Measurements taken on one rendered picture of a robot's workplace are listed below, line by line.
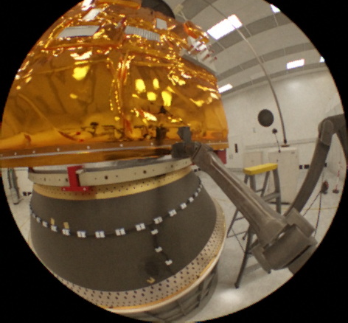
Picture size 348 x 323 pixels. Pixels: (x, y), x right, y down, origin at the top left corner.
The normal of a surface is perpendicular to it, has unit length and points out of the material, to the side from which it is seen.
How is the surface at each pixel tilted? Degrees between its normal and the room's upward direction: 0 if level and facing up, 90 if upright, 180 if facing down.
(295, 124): 90
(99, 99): 89
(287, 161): 90
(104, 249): 62
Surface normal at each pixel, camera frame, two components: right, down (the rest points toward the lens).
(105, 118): 0.61, -0.06
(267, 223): -0.85, -0.39
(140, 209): 0.50, -0.54
